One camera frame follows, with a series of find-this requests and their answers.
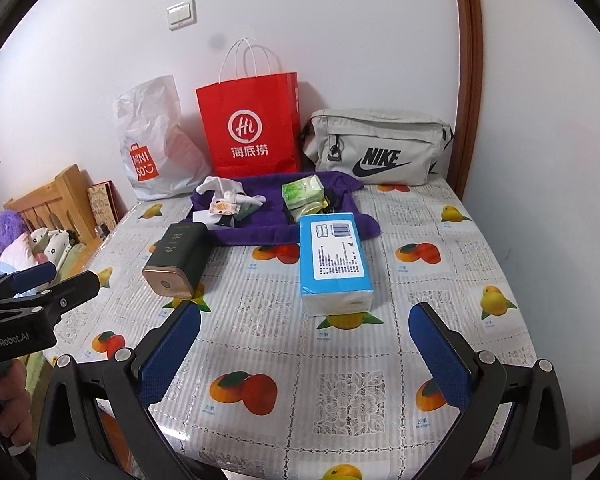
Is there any red paper bag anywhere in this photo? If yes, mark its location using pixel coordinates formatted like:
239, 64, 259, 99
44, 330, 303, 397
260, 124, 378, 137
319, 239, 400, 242
195, 37, 302, 178

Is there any mint green cloth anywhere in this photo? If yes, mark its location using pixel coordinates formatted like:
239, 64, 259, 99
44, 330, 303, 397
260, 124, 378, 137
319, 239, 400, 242
235, 197, 261, 221

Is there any wooden headboard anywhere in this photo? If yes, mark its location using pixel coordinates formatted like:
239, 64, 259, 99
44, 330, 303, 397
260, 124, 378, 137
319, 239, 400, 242
4, 164, 98, 241

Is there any person's left hand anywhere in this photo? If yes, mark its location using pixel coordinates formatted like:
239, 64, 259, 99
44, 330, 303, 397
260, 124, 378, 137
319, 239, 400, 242
0, 359, 34, 451

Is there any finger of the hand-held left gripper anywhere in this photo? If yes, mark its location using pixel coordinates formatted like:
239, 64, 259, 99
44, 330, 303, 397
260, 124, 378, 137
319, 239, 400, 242
30, 270, 102, 322
0, 261, 58, 297

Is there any purple plush toy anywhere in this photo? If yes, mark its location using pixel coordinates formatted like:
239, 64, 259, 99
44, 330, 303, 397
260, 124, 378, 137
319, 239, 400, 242
0, 210, 29, 247

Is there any blue tissue pack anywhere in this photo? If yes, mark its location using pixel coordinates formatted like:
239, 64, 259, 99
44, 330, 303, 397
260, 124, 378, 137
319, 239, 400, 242
298, 212, 376, 317

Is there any fruit print tablecloth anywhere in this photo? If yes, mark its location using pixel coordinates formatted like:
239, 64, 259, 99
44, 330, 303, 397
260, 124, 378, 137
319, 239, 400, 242
45, 180, 538, 480

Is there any white plastic shopping bag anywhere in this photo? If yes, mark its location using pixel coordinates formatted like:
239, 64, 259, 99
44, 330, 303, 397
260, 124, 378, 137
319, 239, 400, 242
114, 75, 213, 202

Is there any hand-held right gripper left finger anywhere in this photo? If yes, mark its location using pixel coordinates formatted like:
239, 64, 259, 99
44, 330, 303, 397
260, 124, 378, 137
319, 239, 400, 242
30, 302, 203, 480

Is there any grey waist bag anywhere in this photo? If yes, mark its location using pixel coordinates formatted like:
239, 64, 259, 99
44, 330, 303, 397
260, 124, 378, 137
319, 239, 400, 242
300, 108, 456, 187

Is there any pastel striped bedding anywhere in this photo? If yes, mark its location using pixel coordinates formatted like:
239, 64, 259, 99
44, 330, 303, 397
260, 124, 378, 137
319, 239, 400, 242
0, 237, 46, 286

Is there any patterned book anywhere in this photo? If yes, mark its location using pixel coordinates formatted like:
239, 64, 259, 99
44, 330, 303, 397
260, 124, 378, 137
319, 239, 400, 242
86, 181, 121, 228

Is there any purple towel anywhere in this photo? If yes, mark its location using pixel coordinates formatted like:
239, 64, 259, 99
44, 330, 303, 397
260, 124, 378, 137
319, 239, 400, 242
189, 171, 382, 247

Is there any green tissue pack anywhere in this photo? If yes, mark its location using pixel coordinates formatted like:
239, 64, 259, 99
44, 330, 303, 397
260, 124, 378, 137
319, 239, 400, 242
281, 176, 326, 209

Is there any green bed blanket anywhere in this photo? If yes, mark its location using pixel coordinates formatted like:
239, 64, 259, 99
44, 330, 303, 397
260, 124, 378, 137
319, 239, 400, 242
55, 244, 90, 277

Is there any white light switch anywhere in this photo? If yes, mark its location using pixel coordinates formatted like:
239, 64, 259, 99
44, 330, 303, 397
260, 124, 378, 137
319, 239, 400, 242
166, 0, 198, 31

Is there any dark green gift box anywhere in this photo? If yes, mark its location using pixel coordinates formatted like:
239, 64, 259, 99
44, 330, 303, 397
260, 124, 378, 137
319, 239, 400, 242
141, 222, 213, 301

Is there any white spotted plush toy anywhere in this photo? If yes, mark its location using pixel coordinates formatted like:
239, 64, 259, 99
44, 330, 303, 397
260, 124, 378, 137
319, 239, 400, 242
30, 227, 73, 266

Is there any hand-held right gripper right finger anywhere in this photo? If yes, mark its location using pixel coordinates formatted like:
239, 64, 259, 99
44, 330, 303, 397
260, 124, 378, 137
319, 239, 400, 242
408, 302, 573, 480

